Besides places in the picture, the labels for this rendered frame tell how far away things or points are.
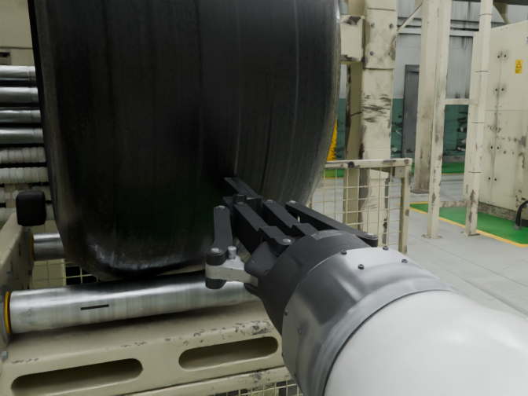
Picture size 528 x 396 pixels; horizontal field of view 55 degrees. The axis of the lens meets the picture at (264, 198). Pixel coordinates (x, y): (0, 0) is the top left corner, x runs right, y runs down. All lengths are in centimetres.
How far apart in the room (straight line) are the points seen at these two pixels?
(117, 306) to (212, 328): 11
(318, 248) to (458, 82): 1181
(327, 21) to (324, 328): 35
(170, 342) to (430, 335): 43
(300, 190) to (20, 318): 32
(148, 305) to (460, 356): 45
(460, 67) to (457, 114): 100
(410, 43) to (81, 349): 1117
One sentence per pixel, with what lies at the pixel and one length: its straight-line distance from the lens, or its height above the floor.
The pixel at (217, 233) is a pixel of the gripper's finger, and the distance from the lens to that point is 35.
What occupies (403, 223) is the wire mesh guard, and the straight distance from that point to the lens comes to 130.
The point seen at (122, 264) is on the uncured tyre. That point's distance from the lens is 56.
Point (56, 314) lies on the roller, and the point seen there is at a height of 90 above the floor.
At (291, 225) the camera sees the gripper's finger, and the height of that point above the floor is 103.
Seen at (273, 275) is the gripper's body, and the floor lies 102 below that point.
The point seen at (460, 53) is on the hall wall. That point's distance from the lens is 1211.
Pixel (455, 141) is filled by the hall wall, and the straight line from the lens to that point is 1208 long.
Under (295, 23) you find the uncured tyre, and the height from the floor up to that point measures 119.
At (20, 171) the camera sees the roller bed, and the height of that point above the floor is 100.
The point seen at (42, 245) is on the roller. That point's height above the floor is 91.
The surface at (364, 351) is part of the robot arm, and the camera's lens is 21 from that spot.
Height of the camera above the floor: 111
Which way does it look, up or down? 10 degrees down
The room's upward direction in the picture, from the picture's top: straight up
